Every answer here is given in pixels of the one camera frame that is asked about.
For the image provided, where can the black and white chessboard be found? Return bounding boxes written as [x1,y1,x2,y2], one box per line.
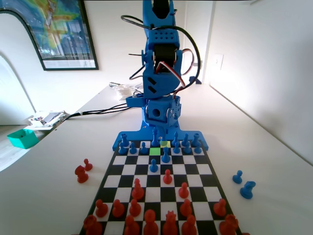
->
[78,140,243,235]

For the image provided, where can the white light switch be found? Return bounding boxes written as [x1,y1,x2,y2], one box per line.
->
[215,53,224,72]

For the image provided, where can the red white servo wire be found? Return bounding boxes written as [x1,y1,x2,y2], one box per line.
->
[156,48,197,89]

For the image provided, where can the red chess rook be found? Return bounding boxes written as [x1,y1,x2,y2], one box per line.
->
[83,214,103,235]
[219,213,239,235]

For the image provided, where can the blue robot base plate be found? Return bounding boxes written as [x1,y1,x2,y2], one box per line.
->
[112,126,210,151]

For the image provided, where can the small blue printed part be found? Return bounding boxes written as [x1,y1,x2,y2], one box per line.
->
[188,75,203,85]

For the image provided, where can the red chess bishop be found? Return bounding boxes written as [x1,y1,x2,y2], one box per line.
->
[143,209,159,235]
[131,178,145,201]

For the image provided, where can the white stacked printed parts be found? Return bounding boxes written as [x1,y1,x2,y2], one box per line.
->
[114,85,133,101]

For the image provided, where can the pile of papers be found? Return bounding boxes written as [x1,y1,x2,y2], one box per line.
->
[23,110,71,131]

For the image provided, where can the white curved furniture panel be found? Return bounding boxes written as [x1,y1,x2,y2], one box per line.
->
[0,9,46,126]

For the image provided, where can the red chess queen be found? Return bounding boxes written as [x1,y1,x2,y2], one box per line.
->
[162,211,178,235]

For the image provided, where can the framed map poster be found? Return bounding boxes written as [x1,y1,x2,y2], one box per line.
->
[0,0,99,71]

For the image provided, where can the teal plastic bin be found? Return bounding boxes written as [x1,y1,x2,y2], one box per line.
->
[6,128,40,150]

